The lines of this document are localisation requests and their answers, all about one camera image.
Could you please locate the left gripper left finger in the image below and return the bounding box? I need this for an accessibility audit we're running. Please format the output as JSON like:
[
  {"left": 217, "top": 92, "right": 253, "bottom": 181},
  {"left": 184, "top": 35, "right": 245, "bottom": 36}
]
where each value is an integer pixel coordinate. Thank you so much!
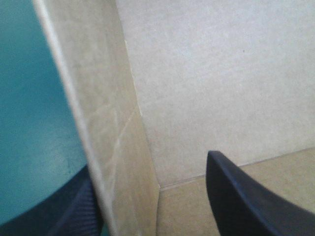
[{"left": 0, "top": 164, "right": 103, "bottom": 236}]

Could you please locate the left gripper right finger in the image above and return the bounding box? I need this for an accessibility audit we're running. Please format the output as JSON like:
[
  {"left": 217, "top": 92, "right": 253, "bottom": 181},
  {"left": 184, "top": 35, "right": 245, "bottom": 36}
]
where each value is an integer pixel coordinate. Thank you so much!
[{"left": 206, "top": 150, "right": 315, "bottom": 236}]

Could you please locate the brown cardboard box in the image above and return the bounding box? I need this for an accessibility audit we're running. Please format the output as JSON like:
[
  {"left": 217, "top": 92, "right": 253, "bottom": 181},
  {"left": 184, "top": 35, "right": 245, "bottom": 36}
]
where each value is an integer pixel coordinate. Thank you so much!
[{"left": 33, "top": 0, "right": 315, "bottom": 236}]

